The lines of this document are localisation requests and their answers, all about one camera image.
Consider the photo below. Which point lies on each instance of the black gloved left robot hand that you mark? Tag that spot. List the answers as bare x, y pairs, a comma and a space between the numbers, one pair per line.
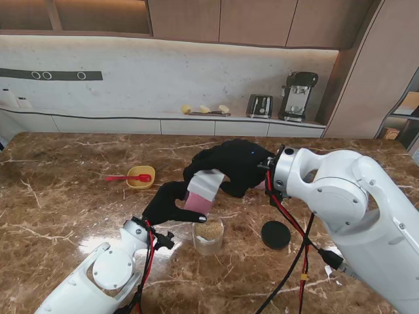
167, 204

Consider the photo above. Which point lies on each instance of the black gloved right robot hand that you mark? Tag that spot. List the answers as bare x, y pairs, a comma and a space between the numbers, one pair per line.
242, 163

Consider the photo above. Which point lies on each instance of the pink measuring cup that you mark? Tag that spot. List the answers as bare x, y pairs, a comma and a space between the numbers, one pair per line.
261, 185

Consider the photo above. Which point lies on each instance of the pink container with white lid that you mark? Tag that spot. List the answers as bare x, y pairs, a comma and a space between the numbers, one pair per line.
198, 202

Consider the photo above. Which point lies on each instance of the white square container lid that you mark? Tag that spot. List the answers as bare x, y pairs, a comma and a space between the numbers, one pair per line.
204, 184

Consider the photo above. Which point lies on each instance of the red plastic spoon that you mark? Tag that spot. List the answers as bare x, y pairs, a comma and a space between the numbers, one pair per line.
131, 178

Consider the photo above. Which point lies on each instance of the clear grain jar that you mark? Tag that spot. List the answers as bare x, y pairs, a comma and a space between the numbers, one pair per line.
209, 240

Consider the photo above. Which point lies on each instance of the black round jar lid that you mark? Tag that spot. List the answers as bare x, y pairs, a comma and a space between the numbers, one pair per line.
275, 235

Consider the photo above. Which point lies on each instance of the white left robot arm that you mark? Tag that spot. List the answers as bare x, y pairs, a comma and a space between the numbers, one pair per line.
95, 274

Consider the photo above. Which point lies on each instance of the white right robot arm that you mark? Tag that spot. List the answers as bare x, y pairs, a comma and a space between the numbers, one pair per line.
353, 212

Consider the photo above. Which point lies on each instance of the yellow plastic bowl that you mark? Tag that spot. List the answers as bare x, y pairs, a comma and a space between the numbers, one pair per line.
139, 183

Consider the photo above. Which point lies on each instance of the yellow lemon piece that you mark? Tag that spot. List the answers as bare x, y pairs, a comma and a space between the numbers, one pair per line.
186, 109
224, 108
205, 109

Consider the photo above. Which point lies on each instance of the black and silver toaster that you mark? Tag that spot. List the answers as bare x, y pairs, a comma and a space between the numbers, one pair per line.
260, 106

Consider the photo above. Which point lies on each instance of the dark cutting board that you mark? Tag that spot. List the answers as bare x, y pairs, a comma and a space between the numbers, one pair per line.
203, 114

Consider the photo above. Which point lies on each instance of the white counter with drawers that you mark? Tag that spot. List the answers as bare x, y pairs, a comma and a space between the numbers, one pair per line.
186, 127

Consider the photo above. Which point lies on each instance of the black espresso machine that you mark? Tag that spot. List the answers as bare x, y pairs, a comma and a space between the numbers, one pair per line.
298, 95

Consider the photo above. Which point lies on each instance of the tall brown cabinet panel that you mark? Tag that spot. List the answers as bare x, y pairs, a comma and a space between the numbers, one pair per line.
360, 81

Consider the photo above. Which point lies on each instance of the small wooden box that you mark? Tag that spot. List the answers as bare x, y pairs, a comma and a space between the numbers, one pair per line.
391, 133

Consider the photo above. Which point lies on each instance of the dark open shelf unit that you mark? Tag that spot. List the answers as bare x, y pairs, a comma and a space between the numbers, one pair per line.
410, 127

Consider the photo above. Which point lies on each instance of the tan book on shelf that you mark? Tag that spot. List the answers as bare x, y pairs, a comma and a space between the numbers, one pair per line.
410, 103

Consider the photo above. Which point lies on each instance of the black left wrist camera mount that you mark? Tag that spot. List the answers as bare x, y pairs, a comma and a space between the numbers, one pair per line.
163, 240

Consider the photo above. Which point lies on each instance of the brown wall cabinets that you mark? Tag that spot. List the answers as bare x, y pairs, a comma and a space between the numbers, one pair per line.
248, 23

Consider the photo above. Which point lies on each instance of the black wall power strip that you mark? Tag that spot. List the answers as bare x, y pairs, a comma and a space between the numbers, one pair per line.
65, 76

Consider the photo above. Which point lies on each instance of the white wall device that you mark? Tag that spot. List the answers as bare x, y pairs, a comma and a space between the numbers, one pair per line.
5, 96
23, 102

